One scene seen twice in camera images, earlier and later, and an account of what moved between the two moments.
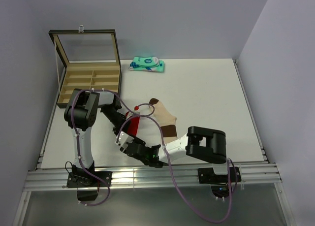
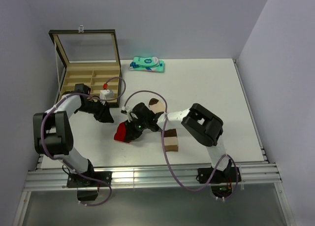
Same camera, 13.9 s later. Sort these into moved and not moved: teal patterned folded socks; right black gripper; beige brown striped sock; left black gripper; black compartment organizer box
Moved: right black gripper; left black gripper
Not moved: teal patterned folded socks; black compartment organizer box; beige brown striped sock
